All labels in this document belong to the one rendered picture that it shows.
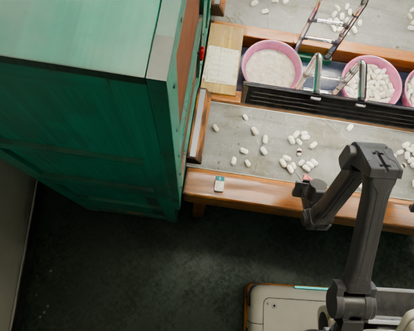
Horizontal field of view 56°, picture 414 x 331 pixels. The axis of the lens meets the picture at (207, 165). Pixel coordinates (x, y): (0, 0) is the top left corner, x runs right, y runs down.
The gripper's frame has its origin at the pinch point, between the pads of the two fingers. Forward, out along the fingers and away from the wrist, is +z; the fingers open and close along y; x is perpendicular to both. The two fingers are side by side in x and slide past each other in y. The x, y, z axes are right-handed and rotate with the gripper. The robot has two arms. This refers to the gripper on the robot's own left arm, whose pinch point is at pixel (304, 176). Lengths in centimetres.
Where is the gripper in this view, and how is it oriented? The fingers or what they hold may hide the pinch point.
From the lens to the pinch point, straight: 150.9
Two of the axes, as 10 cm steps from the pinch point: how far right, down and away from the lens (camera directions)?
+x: -1.4, 8.1, 5.8
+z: 0.8, -5.7, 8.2
